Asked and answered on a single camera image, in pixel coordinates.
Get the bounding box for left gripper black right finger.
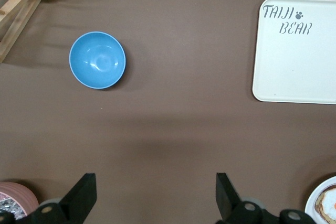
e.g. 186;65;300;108
215;172;268;224

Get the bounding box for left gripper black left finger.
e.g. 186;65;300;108
28;173;97;224

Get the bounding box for white round plate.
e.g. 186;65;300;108
304;176;336;224

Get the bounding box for bread slice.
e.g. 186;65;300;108
316;185;336;222

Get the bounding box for fried egg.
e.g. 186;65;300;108
321;189;336;216

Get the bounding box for pink bowl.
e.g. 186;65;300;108
0;181;40;221

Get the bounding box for crinkled clear plastic pieces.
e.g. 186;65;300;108
0;192;20;221

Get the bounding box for blue bowl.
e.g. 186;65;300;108
69;31;127;90

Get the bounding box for cream tray with bear print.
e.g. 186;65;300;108
251;0;336;105

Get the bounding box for wooden cup rack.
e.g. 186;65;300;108
0;0;59;64

